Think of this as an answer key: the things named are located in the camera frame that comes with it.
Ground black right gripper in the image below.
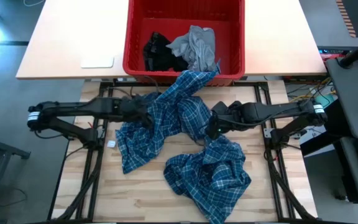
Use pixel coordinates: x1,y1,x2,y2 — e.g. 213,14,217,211
205,101,245,140

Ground blue plaid pajama pants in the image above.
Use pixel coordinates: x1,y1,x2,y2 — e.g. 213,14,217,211
115,62,253,224

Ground red plastic laundry bin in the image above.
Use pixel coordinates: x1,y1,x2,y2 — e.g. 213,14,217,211
122,0,246,87

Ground black garment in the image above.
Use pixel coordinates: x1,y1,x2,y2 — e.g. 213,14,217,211
142,30,190,72

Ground white rectangular pad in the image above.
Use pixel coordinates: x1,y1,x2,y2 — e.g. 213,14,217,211
80,55,115,69

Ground grey garment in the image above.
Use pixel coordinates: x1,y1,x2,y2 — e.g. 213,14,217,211
165,24,218,73

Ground light wood side table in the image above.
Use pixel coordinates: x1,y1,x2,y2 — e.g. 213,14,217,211
16,0,328,80

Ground red electronic device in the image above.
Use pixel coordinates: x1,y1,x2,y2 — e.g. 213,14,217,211
318,46,352,62

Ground black operator desk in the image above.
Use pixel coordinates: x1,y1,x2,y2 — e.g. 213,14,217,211
324,57,358,216

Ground black aluminium table frame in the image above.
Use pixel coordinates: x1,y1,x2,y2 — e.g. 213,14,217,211
47,79,318,224

